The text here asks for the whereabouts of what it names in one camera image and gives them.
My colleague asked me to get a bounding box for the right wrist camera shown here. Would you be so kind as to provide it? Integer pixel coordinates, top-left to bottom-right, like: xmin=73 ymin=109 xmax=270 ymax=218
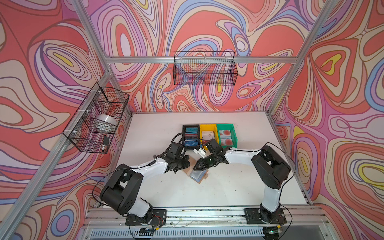
xmin=194 ymin=148 xmax=207 ymax=158

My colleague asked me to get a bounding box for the wall wire basket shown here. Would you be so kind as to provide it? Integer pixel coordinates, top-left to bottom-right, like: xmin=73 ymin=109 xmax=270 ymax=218
xmin=63 ymin=83 xmax=130 ymax=154
xmin=173 ymin=50 xmax=238 ymax=86

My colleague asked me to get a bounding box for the tan leather card holder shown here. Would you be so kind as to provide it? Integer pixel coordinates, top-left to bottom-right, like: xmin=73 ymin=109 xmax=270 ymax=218
xmin=183 ymin=167 xmax=208 ymax=184

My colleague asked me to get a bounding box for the white tape roll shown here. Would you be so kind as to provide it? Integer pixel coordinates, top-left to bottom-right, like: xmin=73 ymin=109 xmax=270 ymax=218
xmin=94 ymin=114 xmax=118 ymax=134

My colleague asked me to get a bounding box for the left wall wire basket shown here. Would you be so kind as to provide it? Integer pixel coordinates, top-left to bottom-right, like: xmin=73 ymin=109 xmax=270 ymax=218
xmin=63 ymin=83 xmax=130 ymax=154

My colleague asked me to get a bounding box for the back wall wire basket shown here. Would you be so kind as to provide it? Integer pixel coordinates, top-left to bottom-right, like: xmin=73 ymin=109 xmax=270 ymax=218
xmin=173 ymin=50 xmax=238 ymax=86

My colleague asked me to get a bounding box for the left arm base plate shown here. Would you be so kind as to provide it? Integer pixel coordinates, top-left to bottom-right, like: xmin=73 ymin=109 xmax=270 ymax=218
xmin=126 ymin=209 xmax=167 ymax=227

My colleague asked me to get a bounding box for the green plastic bin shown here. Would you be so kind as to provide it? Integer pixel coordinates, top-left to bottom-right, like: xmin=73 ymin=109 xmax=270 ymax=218
xmin=217 ymin=124 xmax=238 ymax=148

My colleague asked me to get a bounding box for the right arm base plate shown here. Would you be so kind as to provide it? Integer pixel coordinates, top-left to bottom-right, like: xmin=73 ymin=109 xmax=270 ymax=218
xmin=243 ymin=207 xmax=287 ymax=226

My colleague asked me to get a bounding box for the aluminium front rail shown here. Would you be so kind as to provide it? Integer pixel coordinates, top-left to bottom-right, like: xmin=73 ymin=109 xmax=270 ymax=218
xmin=83 ymin=205 xmax=331 ymax=229

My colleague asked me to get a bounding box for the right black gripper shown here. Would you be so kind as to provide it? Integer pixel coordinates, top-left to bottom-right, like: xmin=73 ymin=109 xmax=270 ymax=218
xmin=192 ymin=152 xmax=218 ymax=171

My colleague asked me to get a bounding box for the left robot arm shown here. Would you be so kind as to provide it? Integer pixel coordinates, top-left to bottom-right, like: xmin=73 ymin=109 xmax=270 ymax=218
xmin=100 ymin=143 xmax=190 ymax=219

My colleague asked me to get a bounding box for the black plastic bin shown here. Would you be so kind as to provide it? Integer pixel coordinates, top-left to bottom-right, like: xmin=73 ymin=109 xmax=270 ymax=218
xmin=182 ymin=125 xmax=201 ymax=151

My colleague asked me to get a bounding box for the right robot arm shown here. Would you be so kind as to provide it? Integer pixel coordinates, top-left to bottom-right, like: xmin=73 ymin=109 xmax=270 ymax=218
xmin=193 ymin=140 xmax=291 ymax=214

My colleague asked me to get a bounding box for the yellow plastic bin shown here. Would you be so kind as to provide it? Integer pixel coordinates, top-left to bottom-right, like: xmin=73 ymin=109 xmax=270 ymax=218
xmin=200 ymin=124 xmax=219 ymax=150

